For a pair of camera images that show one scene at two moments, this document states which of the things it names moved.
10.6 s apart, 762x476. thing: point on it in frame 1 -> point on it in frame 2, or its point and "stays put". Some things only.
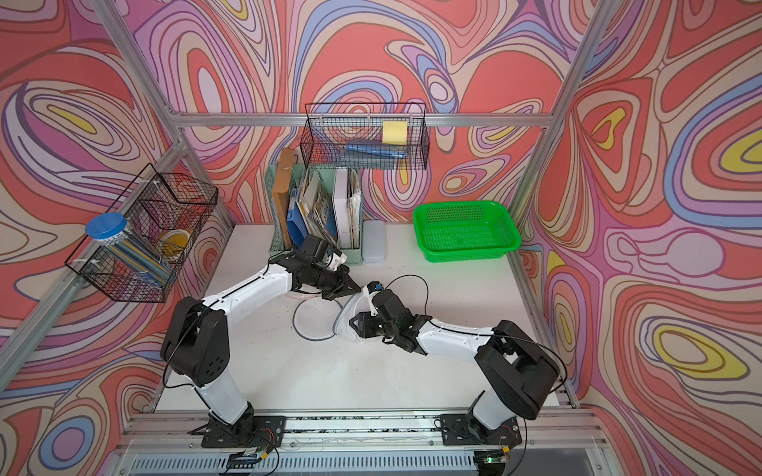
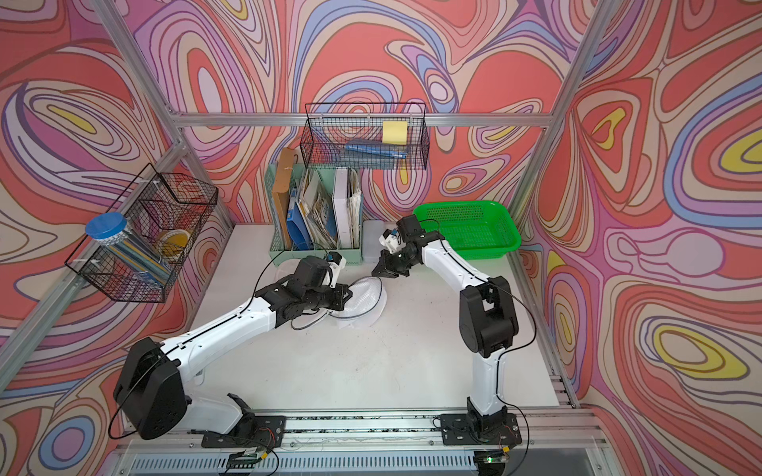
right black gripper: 364,329 -> 386,267
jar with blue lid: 113,231 stays put
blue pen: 364,149 stays put
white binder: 341,207 stays put
